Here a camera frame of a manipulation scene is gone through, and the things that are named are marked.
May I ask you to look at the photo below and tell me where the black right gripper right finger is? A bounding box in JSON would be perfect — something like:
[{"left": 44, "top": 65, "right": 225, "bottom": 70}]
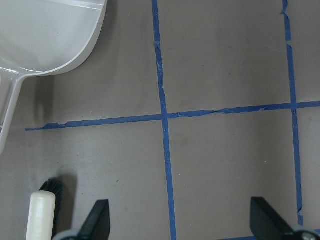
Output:
[{"left": 250, "top": 197, "right": 296, "bottom": 240}]

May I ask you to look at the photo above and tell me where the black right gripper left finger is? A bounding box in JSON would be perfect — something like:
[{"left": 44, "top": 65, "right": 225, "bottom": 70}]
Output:
[{"left": 76, "top": 199, "right": 111, "bottom": 240}]

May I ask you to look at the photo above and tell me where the beige plastic dustpan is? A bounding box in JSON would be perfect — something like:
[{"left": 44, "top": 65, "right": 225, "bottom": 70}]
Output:
[{"left": 0, "top": 0, "right": 108, "bottom": 148}]

